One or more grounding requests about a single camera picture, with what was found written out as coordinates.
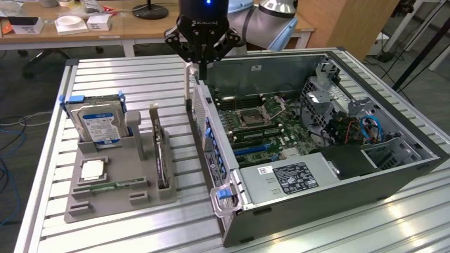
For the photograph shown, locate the green RAM stick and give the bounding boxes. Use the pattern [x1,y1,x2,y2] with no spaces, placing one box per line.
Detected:
[74,177,148,193]

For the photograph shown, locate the white floor cable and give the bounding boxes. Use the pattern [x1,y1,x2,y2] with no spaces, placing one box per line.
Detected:
[0,110,54,127]

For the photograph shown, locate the green motherboard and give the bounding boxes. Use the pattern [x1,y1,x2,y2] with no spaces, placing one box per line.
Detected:
[210,89,320,169]

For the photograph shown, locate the white box black lid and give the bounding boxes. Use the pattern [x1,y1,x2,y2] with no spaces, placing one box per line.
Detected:
[7,16,46,35]

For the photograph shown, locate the wooden cabinet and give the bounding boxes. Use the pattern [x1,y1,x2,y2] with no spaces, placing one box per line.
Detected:
[297,0,403,61]

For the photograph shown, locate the black chair base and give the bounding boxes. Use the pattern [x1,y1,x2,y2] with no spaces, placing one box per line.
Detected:
[18,46,105,79]

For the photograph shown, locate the open black PC case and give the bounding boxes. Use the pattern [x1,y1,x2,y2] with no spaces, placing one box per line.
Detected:
[185,51,450,248]

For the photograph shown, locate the black stand pole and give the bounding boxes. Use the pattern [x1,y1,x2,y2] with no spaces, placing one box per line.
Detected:
[392,15,450,92]

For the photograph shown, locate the metal disk bay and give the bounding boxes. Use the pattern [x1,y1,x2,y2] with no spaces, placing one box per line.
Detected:
[301,75,353,124]

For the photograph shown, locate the small white box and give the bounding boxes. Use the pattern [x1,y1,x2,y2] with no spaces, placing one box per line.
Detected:
[86,14,113,32]

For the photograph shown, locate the grey parts rack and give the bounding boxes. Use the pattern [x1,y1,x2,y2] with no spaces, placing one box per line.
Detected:
[63,110,180,224]

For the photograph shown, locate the graphics card with metal bracket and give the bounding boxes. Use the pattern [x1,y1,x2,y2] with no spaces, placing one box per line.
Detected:
[149,102,172,189]

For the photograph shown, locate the wooden desk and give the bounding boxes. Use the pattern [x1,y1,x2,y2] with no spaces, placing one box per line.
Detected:
[0,0,317,57]

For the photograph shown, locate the hard disk with blue rails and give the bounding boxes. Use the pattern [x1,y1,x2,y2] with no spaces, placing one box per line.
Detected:
[59,91,128,151]

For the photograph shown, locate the red wire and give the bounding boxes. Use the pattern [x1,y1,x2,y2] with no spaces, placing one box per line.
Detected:
[347,120,361,143]

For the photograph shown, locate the black floor box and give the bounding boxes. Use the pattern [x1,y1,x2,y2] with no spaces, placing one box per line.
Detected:
[377,52,399,63]

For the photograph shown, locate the metal socket cover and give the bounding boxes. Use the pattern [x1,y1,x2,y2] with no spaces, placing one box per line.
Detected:
[262,95,288,116]

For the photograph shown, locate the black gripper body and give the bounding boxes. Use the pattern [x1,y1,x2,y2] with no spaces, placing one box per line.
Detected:
[177,0,230,64]

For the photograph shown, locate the blue floor cable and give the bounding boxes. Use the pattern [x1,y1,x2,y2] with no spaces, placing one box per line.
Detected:
[0,126,29,227]

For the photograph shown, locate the silver CPU chip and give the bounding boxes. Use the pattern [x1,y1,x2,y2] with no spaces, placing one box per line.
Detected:
[79,160,107,182]

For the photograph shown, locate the black lamp base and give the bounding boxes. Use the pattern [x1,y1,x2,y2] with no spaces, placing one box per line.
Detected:
[132,0,170,21]

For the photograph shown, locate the clear plastic bag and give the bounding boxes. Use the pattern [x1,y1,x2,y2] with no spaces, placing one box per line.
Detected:
[75,0,118,14]

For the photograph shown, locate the blue wire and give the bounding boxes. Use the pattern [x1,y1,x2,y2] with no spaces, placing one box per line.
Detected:
[359,114,385,144]

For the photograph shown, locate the blue case latch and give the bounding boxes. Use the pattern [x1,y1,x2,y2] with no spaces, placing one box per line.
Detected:
[217,187,237,203]

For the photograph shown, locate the blue expansion slot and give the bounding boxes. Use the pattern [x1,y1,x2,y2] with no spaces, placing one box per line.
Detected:
[233,143,274,157]

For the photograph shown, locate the metal drive cage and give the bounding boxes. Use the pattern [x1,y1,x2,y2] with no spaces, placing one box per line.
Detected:
[361,137,423,171]

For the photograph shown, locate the grey power supply unit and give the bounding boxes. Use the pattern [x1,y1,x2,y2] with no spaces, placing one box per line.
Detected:
[232,152,341,207]

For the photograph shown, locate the CPU socket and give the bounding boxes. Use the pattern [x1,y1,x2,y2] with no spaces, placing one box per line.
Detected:
[236,106,274,127]

